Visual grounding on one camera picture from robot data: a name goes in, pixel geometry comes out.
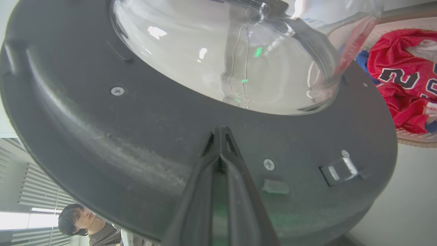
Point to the white window blinds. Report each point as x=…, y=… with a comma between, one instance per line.
x=37, y=191

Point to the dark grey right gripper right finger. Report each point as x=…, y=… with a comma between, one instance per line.
x=245, y=212

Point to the red basketball jersey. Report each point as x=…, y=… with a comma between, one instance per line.
x=406, y=78

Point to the blue garment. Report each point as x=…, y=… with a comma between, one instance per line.
x=364, y=63

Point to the dark grey washing machine door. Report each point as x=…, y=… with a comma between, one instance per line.
x=102, y=136

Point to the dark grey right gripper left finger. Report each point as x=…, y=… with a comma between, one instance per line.
x=191, y=208

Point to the white laundry basket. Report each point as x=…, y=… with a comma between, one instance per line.
x=414, y=136

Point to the person with black hair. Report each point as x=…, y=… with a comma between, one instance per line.
x=89, y=227

